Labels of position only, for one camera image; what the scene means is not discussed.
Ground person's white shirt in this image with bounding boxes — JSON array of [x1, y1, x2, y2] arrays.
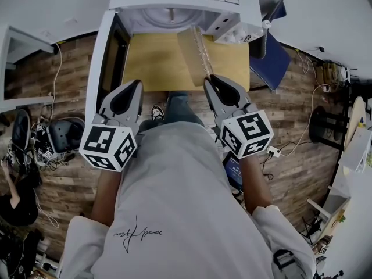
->
[[59, 122, 317, 279]]

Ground person's left forearm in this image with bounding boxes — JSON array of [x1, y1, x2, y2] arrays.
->
[[91, 167, 126, 229]]

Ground white power strip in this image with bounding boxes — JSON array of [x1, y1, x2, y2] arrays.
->
[[266, 145, 283, 159]]

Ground black strap buckle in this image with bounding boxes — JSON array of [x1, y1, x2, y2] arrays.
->
[[273, 250, 297, 273]]

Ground white shelf with plant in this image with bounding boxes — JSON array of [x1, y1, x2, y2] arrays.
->
[[307, 184, 352, 244]]

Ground white table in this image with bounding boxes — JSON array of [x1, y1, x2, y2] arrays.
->
[[0, 24, 59, 113]]

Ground white router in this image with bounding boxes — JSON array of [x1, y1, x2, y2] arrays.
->
[[339, 67, 352, 84]]

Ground person's blue jeans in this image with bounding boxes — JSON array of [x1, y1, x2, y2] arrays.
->
[[139, 90, 206, 133]]

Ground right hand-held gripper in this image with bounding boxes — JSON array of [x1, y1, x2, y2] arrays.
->
[[203, 74, 275, 159]]

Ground white cabinet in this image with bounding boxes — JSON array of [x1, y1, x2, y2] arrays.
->
[[342, 126, 372, 174]]

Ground blue chair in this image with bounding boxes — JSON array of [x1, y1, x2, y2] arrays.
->
[[249, 0, 291, 92]]

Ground white charger cable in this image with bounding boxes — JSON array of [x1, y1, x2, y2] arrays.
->
[[278, 84, 325, 156]]

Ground long white cable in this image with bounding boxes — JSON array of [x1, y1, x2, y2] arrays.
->
[[46, 42, 63, 121]]

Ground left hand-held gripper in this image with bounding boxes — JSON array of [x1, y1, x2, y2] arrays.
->
[[78, 79, 145, 173]]

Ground person's shoe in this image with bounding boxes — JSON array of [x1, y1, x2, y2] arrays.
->
[[151, 105, 166, 121]]

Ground black tablet with blue screen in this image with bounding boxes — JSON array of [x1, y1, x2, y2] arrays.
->
[[222, 152, 244, 191]]

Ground round light wooden table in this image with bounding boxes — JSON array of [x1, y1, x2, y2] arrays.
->
[[309, 96, 367, 152]]

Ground person's right forearm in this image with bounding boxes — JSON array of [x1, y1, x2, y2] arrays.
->
[[239, 155, 270, 214]]

